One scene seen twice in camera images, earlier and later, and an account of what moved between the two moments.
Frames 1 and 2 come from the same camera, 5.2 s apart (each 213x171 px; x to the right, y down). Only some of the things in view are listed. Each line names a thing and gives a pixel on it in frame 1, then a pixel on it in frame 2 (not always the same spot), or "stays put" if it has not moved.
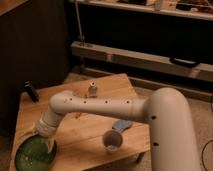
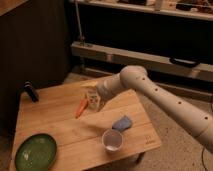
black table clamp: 30,90 stays put
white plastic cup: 112,141 stays put
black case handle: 184,62 stays put
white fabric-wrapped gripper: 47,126 to 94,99
